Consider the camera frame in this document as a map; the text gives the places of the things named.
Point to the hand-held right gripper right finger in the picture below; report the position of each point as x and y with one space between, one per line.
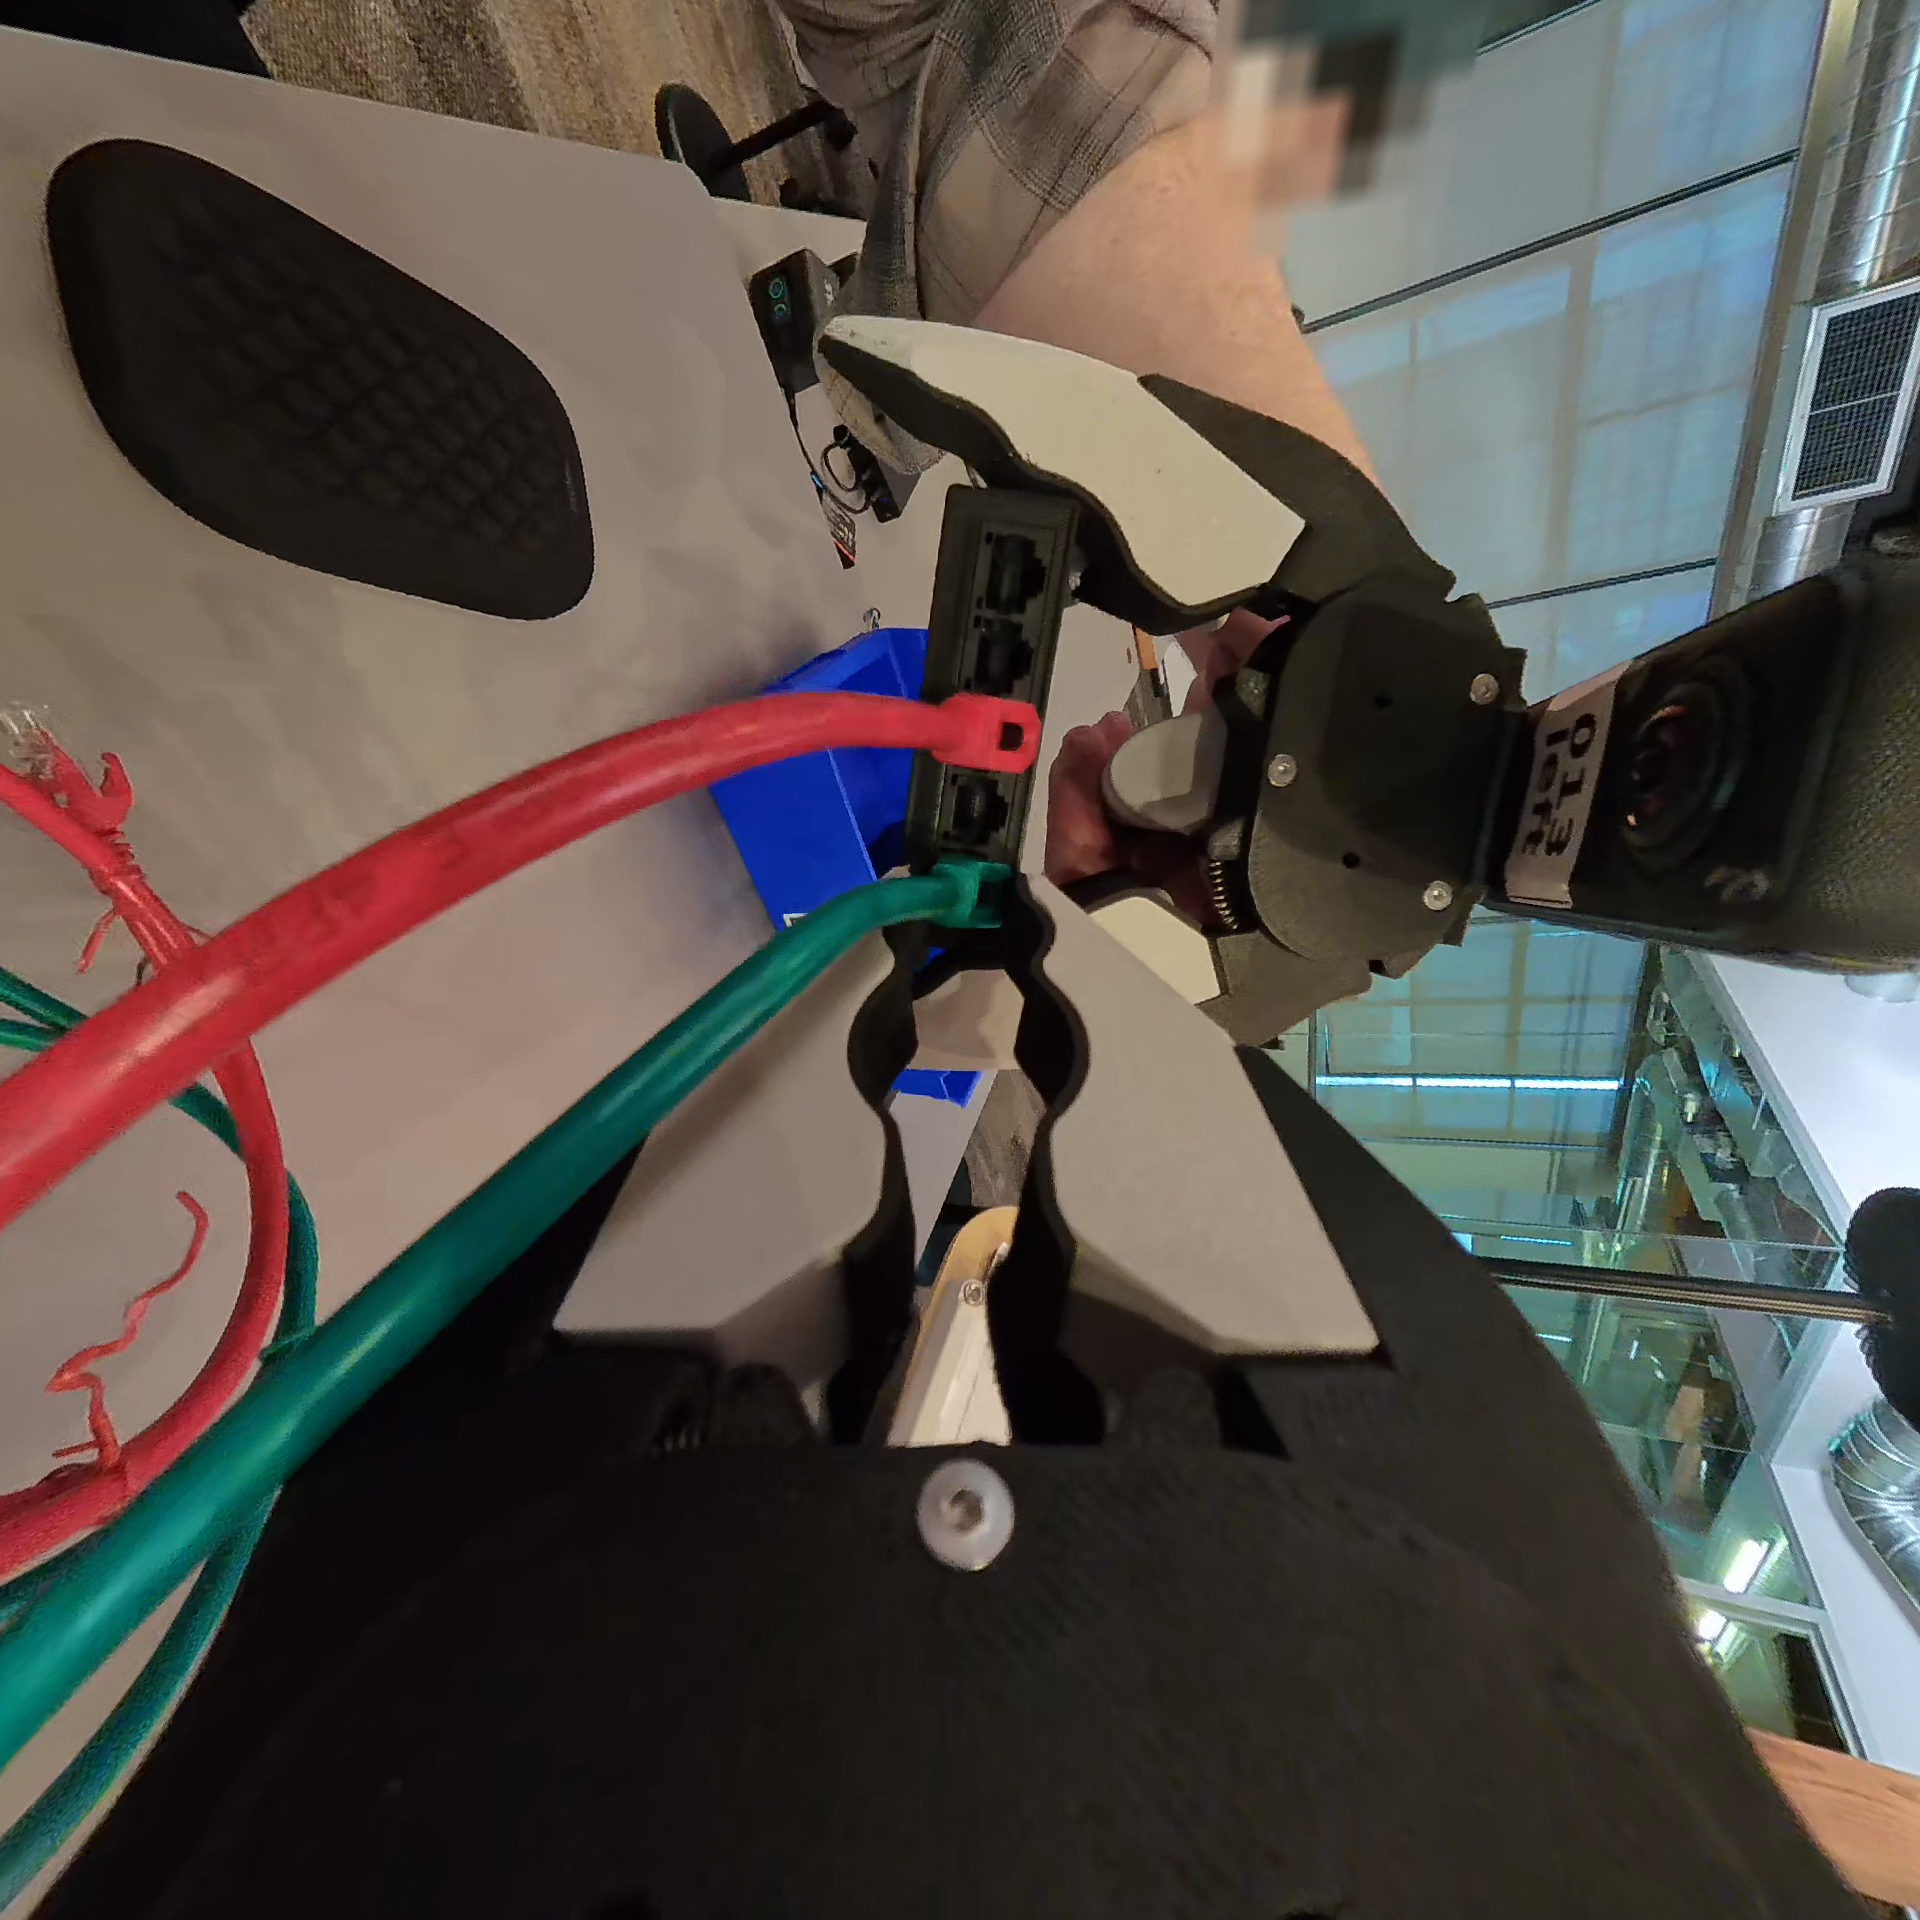
1198 1199

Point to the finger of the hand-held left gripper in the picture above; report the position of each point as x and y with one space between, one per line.
1163 946
1112 452

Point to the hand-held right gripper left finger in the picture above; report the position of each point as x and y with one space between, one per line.
750 1216

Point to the black network switch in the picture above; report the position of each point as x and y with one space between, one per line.
989 660

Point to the blue plastic bin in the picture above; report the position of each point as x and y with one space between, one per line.
810 811

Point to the person's left forearm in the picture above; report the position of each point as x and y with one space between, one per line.
1170 256

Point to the person's left hand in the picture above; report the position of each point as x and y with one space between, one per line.
1077 811

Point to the acrylic sign holder with paper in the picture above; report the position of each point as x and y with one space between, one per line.
950 1349

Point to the small black device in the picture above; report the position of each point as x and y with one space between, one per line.
789 314

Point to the grey metal rod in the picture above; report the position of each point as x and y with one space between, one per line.
1678 1291

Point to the black chair base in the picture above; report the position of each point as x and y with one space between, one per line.
718 141

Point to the ceiling vent grille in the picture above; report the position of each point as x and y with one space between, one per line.
1853 395

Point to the wooden beam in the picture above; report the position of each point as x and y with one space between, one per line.
1846 1831

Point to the silver round air duct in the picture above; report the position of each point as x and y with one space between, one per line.
1883 1476
1859 181

